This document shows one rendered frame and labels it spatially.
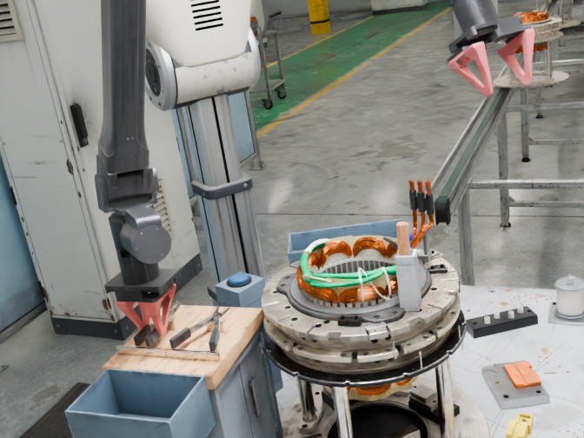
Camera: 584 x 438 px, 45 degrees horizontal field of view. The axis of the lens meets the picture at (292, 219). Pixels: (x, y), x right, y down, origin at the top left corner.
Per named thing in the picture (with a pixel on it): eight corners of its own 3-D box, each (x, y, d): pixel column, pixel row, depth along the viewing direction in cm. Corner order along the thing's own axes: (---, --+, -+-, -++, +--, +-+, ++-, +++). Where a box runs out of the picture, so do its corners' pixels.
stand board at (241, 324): (215, 389, 101) (212, 375, 100) (104, 380, 108) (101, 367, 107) (265, 320, 119) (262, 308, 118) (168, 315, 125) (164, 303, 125)
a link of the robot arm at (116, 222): (137, 199, 109) (102, 209, 106) (152, 208, 103) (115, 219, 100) (147, 240, 111) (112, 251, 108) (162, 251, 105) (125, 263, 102)
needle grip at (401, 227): (412, 262, 101) (409, 223, 99) (401, 264, 101) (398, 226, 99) (408, 258, 103) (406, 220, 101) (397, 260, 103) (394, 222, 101)
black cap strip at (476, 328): (538, 324, 154) (538, 315, 153) (474, 339, 152) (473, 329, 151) (527, 314, 158) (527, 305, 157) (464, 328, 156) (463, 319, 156)
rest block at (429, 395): (431, 413, 125) (430, 402, 124) (409, 401, 129) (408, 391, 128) (447, 401, 127) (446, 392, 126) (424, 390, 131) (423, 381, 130)
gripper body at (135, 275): (162, 297, 105) (152, 252, 102) (105, 296, 108) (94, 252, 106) (182, 279, 110) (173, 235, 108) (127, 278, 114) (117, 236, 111)
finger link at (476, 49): (528, 78, 104) (502, 22, 105) (493, 89, 101) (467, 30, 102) (499, 96, 110) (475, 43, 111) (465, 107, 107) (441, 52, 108)
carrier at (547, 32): (519, 71, 404) (517, 17, 393) (583, 73, 375) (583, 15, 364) (478, 86, 382) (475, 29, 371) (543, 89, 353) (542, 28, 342)
